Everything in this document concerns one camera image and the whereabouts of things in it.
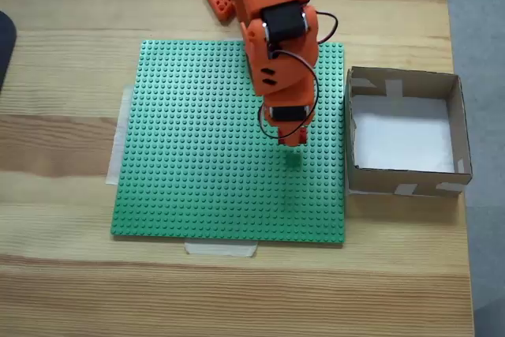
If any green lego baseplate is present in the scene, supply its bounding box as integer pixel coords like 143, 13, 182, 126
109, 39, 347, 249

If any open cardboard box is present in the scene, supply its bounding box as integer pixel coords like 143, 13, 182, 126
344, 66, 473, 198

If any white paper sheet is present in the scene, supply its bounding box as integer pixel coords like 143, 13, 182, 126
350, 94, 455, 174

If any translucent masking tape strip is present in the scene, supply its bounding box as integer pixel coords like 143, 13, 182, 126
184, 241, 259, 258
106, 84, 135, 187

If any black rounded pad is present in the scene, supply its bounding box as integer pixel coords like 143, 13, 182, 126
0, 10, 19, 92

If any black gripper servo cable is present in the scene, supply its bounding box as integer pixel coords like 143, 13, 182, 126
258, 49, 319, 141

